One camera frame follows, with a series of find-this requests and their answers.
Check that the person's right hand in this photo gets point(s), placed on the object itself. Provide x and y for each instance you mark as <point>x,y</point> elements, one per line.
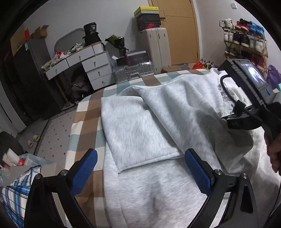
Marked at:
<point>273,151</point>

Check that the blue plaid bag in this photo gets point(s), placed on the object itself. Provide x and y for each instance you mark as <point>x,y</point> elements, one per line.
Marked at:
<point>14,196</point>

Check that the silver lying suitcase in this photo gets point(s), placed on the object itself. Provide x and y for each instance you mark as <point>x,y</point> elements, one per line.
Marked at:
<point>127,73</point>

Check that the white upright suitcase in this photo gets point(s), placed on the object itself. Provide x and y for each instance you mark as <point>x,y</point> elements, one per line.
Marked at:
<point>156,43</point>

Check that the black bag on desk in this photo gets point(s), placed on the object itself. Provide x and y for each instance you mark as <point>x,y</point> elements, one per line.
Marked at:
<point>91,34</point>

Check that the purple bag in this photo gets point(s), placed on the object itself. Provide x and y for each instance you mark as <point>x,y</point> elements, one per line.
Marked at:
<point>273,77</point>

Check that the wooden door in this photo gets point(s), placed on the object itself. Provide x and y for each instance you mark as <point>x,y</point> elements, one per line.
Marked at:
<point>179,19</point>

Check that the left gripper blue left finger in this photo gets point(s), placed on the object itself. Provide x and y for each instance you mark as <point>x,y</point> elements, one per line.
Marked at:
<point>72,181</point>

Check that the orange plastic bag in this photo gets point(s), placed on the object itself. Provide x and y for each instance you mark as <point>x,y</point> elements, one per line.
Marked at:
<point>198,65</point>

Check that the light grey hoodie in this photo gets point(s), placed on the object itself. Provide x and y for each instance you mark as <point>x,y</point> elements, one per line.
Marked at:
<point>147,131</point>

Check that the cardboard box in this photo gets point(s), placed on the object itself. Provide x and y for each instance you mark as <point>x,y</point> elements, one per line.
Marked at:
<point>40,32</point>

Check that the stacked shoe boxes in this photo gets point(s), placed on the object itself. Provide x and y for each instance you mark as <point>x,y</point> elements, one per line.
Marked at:
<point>147,17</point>

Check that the teal folded sweatshirt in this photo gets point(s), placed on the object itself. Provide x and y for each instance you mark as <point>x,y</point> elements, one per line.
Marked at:
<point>279,87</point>

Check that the checkered bed sheet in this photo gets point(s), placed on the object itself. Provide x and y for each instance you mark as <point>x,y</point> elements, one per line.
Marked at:
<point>87,132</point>

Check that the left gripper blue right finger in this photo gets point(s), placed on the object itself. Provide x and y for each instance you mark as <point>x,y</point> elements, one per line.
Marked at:
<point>203,174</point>

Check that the shoe rack with shoes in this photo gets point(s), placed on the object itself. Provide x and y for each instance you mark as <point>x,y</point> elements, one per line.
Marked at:
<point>245,40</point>

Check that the white drawer desk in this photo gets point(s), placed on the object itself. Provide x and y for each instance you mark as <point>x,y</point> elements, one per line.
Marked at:
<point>96,63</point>

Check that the black red box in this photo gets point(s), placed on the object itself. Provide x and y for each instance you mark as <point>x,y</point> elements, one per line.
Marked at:
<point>133,58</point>

